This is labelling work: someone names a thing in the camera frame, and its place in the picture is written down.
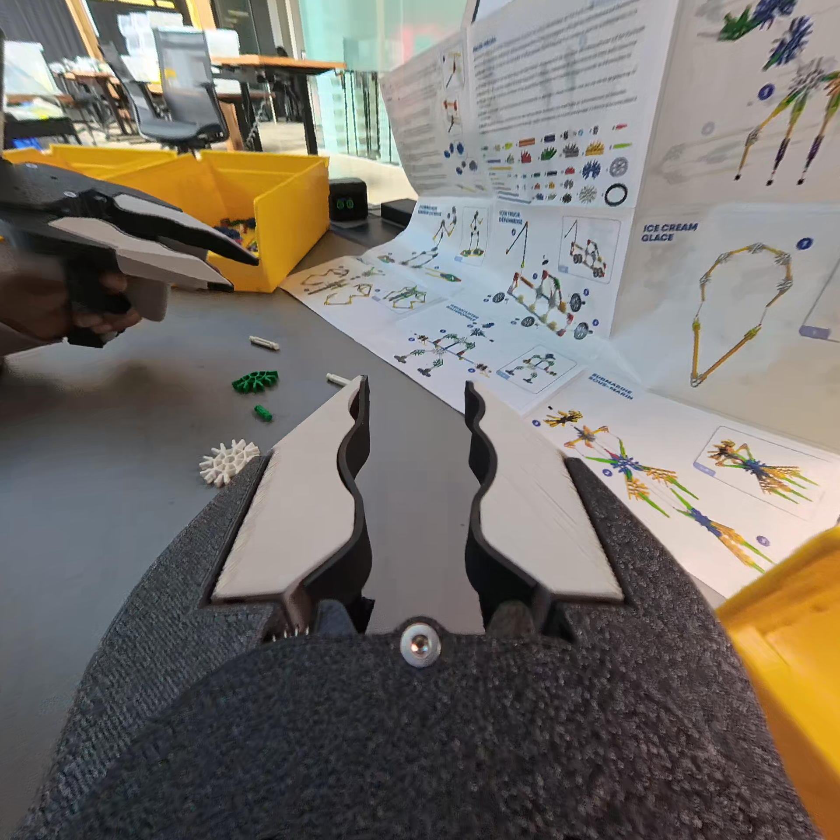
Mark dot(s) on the yellow bin with toy pieces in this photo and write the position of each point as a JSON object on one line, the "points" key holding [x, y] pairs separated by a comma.
{"points": [[289, 210]]}

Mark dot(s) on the grey desk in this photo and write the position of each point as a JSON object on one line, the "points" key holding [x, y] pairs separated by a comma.
{"points": [[105, 525]]}

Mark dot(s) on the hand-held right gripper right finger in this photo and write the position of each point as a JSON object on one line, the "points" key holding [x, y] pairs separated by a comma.
{"points": [[545, 525]]}

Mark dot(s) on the black box device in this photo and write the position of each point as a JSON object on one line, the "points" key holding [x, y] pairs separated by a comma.
{"points": [[348, 204]]}

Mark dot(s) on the pile of colourful toy pieces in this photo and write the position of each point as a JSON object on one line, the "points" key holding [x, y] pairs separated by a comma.
{"points": [[243, 234]]}

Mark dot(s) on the yellow bin with toy wheels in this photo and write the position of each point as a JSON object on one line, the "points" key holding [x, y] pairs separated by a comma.
{"points": [[79, 158]]}

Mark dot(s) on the toy instruction poster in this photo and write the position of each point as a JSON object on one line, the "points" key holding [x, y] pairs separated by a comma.
{"points": [[656, 328]]}

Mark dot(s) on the black flat device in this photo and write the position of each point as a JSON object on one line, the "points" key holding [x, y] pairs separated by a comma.
{"points": [[398, 210]]}

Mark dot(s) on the black office chair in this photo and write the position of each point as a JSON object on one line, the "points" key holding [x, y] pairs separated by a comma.
{"points": [[131, 92]]}

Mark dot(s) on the stacked yellow storage bins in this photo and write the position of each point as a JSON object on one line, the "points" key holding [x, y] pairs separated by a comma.
{"points": [[788, 656]]}

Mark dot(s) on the white snowflake toy connector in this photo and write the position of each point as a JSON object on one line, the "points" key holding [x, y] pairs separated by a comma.
{"points": [[229, 461]]}

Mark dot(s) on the short green toy rod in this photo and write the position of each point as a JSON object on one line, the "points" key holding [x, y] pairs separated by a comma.
{"points": [[263, 412]]}

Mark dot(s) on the person's left hand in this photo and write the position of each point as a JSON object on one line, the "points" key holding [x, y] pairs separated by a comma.
{"points": [[33, 295]]}

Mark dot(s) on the wooden office table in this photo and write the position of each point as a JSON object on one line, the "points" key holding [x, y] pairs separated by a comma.
{"points": [[276, 62]]}

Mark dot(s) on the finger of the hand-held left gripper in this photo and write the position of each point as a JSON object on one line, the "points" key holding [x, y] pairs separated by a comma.
{"points": [[145, 256], [184, 221]]}

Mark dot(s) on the short white toy rod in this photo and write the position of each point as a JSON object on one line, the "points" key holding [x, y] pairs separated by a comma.
{"points": [[337, 379], [264, 343]]}

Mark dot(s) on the green toy connector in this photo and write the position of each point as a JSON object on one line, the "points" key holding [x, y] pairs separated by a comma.
{"points": [[255, 381]]}

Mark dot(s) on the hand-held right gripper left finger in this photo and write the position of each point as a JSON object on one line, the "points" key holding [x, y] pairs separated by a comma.
{"points": [[289, 525]]}

